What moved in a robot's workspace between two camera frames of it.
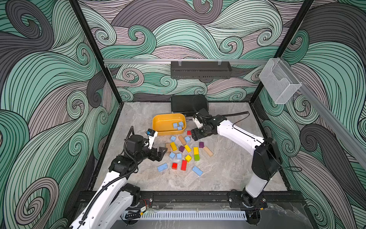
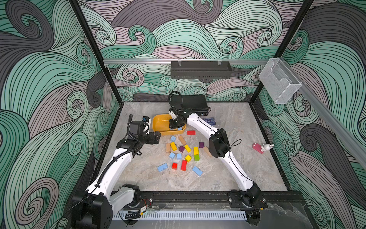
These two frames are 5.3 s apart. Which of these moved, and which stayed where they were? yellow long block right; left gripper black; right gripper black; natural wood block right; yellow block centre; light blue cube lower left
Moved: right gripper black; left gripper black
Stayed: yellow block centre; natural wood block right; light blue cube lower left; yellow long block right
